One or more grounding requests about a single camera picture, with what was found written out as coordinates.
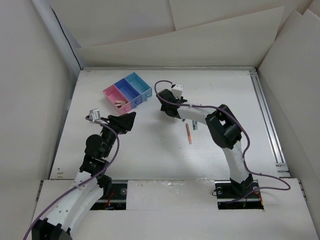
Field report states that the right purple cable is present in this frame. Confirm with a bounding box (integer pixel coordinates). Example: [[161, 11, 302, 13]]
[[153, 79, 292, 205]]

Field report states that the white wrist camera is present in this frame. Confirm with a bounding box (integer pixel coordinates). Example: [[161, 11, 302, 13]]
[[85, 108, 101, 123], [171, 83, 184, 100]]

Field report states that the dark blue plastic bin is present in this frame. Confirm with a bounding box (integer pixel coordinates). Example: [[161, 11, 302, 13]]
[[114, 78, 143, 108]]

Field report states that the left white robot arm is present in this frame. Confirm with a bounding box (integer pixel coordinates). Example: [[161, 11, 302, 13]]
[[28, 109, 136, 240]]

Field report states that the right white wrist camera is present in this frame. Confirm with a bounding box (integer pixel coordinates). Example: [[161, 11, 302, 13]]
[[171, 83, 184, 100]]

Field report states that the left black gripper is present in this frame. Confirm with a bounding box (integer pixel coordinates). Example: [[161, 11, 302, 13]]
[[99, 111, 135, 158]]

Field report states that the purple cable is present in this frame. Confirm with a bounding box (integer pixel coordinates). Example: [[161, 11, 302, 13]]
[[153, 79, 292, 205], [22, 116, 121, 240]]

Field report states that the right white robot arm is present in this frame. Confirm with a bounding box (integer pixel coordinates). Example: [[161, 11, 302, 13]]
[[156, 89, 253, 198]]

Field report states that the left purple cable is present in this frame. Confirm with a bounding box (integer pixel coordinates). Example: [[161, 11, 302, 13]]
[[22, 116, 121, 240]]

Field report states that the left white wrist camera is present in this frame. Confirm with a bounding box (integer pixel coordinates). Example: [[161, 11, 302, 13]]
[[85, 108, 101, 123]]

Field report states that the orange pink pen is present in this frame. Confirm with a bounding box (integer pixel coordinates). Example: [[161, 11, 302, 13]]
[[185, 123, 193, 145]]

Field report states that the pink plastic bin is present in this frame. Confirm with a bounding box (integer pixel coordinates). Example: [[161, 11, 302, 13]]
[[103, 84, 132, 115]]

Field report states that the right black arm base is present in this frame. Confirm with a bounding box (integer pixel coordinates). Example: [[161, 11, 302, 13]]
[[212, 175, 264, 210]]

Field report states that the light blue plastic bin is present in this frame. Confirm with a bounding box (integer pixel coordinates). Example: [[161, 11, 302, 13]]
[[125, 72, 152, 102]]

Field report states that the pink beige eraser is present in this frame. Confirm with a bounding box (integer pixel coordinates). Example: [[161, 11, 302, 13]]
[[114, 100, 127, 109]]

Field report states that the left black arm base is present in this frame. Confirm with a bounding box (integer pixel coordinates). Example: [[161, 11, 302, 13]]
[[90, 175, 128, 211]]

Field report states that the aluminium rail right side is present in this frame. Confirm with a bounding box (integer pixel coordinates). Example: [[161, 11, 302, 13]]
[[248, 67, 307, 201]]

